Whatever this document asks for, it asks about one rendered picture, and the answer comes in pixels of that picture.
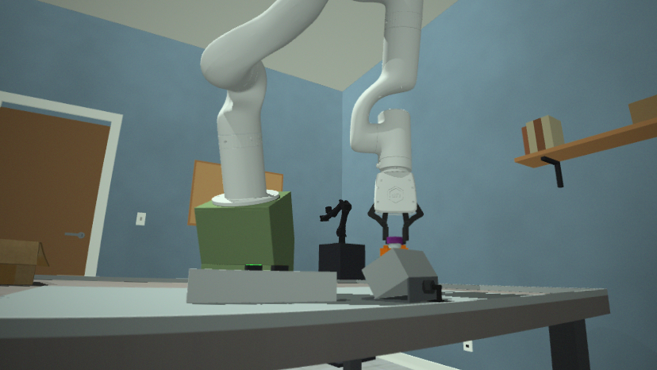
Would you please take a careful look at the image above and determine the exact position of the white key housing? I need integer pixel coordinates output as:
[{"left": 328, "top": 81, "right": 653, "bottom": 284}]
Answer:
[{"left": 362, "top": 248, "right": 451, "bottom": 303}]

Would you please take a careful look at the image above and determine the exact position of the open brown cardboard box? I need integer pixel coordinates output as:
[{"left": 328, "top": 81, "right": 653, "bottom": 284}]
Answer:
[{"left": 0, "top": 239, "right": 50, "bottom": 285}]

